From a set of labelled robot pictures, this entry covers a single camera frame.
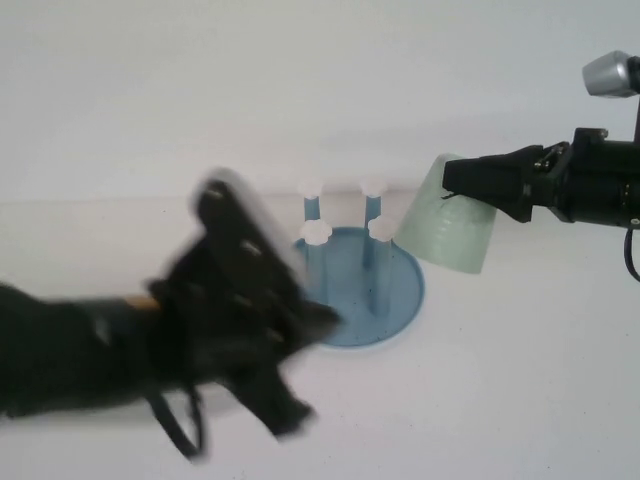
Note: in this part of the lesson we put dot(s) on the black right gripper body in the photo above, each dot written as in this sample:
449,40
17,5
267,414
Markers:
565,190

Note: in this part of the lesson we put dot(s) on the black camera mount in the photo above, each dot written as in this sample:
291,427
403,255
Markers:
235,240
636,115

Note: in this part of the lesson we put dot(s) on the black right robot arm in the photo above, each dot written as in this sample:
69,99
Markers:
625,190

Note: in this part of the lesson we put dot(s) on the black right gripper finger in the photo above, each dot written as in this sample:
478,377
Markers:
480,185
520,156

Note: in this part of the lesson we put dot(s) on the blue cup stand white caps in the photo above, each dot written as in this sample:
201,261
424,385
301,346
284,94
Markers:
360,320

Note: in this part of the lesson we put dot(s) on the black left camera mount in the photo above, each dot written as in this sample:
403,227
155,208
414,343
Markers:
235,240

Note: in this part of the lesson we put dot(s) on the light green plastic cup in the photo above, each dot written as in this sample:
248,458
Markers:
450,240

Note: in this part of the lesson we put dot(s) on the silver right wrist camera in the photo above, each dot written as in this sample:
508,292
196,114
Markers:
607,75

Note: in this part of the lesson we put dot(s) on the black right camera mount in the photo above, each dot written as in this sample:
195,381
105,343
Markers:
636,115

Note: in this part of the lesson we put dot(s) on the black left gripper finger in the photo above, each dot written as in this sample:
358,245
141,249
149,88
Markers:
322,322
287,407

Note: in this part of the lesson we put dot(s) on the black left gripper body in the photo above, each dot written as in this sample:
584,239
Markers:
210,350

